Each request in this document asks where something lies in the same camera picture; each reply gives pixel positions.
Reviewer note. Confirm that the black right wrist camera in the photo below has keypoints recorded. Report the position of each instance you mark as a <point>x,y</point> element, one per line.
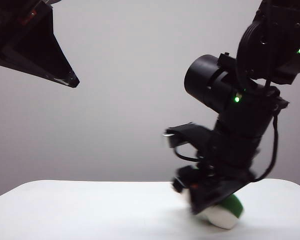
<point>187,136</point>

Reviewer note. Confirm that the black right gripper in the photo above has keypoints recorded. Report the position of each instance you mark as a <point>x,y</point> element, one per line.
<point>230,157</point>

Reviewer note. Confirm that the white green foam mahjong tile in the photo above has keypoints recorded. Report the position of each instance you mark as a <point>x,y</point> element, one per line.
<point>222,218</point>

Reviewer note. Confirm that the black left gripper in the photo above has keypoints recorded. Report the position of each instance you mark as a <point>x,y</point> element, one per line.
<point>17,22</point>

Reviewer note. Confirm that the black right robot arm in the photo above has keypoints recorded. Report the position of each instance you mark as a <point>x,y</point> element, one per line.
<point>252,65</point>

